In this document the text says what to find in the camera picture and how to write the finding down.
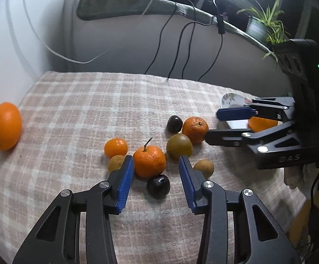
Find dark plum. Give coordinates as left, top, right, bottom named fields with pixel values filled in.
left=167, top=115, right=183, bottom=133
left=147, top=174, right=171, bottom=199

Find mandarin with stem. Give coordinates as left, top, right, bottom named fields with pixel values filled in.
left=133, top=137, right=167, bottom=179

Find large orange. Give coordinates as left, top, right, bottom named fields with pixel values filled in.
left=0, top=102, right=22, bottom=151

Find potted spider plant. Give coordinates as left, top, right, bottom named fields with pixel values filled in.
left=236, top=0, right=292, bottom=69

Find white cable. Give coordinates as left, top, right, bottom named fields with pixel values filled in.
left=22, top=0, right=160, bottom=64

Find white floral bowl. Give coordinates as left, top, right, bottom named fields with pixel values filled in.
left=220, top=93, right=259, bottom=130

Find large green-brown kiwi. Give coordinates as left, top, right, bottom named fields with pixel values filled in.
left=166, top=133, right=193, bottom=160

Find pink plaid blanket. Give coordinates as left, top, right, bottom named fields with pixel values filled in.
left=0, top=71, right=308, bottom=264

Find brown kiwi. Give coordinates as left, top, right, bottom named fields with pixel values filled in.
left=108, top=155, right=127, bottom=172
left=193, top=159, right=214, bottom=179

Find thick black cable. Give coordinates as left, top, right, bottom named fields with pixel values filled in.
left=308, top=162, right=319, bottom=253

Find beige headboard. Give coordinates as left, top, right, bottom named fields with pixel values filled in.
left=66, top=14, right=294, bottom=99

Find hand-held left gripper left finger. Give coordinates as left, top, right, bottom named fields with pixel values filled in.
left=12, top=155, right=135, bottom=264

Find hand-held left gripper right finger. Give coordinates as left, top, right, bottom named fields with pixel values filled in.
left=178, top=155, right=303, bottom=264

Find small mandarin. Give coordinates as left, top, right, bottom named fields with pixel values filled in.
left=104, top=138, right=128, bottom=157

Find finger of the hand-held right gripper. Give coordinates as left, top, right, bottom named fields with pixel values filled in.
left=205, top=120, right=300, bottom=154
left=217, top=96, right=296, bottom=121

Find white cloth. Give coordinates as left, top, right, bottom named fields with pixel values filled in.
left=284, top=165, right=305, bottom=189

